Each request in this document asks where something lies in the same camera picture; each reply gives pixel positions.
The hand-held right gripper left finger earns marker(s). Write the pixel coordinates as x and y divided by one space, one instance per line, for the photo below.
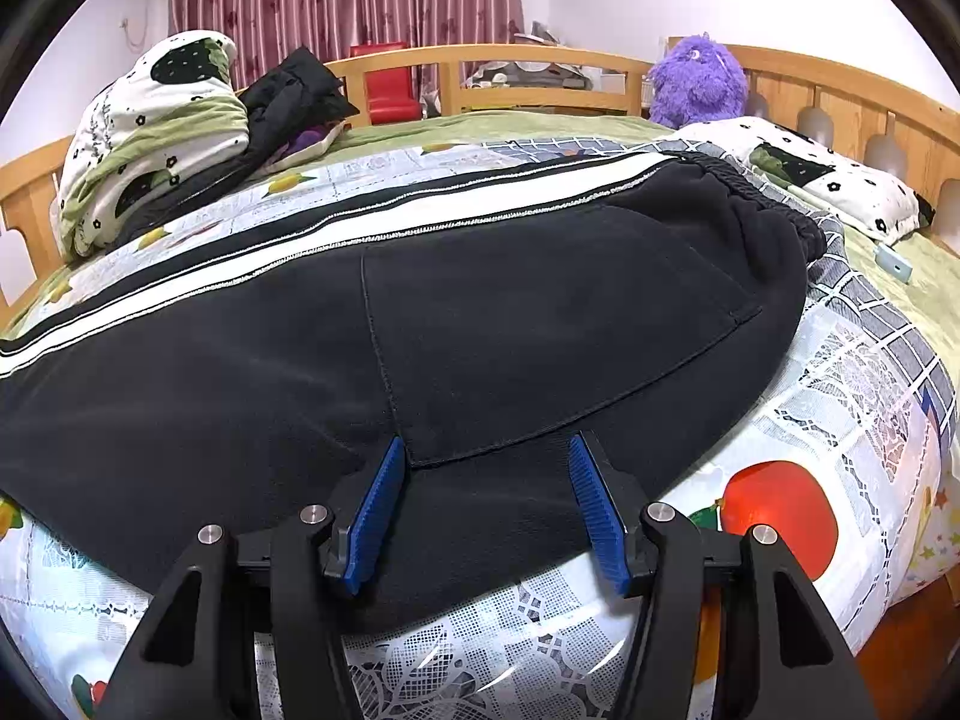
375 517

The wooden bed frame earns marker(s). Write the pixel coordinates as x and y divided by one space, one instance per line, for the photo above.
840 101

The pile of boxes and bags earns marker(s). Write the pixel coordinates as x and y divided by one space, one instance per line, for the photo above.
525 67

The small pale blue device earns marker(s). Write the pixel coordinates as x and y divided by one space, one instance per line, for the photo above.
894 262

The black pants with white stripe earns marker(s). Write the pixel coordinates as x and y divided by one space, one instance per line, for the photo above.
487 315

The white floral pillow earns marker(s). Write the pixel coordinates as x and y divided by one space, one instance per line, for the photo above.
847 187

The fruit print plastic cover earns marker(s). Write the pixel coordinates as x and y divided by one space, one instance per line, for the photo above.
825 390

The red chair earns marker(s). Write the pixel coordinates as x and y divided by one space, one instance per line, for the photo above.
382 90

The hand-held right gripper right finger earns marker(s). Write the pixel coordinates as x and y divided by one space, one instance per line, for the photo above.
596 517

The maroon floral curtain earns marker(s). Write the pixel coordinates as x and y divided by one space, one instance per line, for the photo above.
337 0

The folded white floral quilt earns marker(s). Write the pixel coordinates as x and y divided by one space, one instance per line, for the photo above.
150 127

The purple cloth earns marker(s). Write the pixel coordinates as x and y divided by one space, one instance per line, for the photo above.
309 142

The black jacket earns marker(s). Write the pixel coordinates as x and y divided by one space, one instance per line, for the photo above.
289 97

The purple plush toy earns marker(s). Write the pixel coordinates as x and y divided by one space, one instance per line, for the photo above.
697 82

